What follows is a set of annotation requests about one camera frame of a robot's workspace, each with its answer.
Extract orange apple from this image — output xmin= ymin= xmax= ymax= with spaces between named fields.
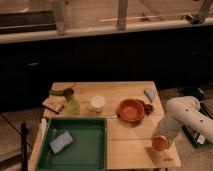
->
xmin=152 ymin=137 xmax=167 ymax=151

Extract white paper cup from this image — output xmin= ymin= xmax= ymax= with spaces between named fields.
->
xmin=90 ymin=95 xmax=105 ymax=112

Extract small wooden box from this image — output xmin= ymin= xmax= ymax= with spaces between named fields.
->
xmin=42 ymin=98 xmax=64 ymax=114

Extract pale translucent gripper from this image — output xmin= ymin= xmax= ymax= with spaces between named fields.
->
xmin=151 ymin=122 xmax=177 ymax=150

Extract light green cup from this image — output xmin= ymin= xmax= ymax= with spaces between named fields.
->
xmin=68 ymin=99 xmax=80 ymax=115

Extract dark red grapes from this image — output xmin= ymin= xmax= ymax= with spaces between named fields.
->
xmin=144 ymin=104 xmax=154 ymax=115

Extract green cucumber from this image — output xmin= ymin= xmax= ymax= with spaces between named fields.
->
xmin=49 ymin=90 xmax=65 ymax=96

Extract dark metal cup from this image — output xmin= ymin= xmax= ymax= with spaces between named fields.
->
xmin=63 ymin=88 xmax=74 ymax=101

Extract blue sponge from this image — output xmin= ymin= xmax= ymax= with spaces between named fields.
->
xmin=49 ymin=131 xmax=73 ymax=154

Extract black post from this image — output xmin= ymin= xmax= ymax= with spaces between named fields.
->
xmin=21 ymin=123 xmax=28 ymax=171

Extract green plastic tray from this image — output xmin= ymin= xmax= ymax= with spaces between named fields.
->
xmin=35 ymin=118 xmax=107 ymax=171

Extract orange bowl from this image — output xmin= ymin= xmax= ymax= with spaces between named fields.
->
xmin=117 ymin=99 xmax=145 ymax=122

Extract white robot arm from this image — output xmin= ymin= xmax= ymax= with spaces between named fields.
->
xmin=151 ymin=96 xmax=213 ymax=151

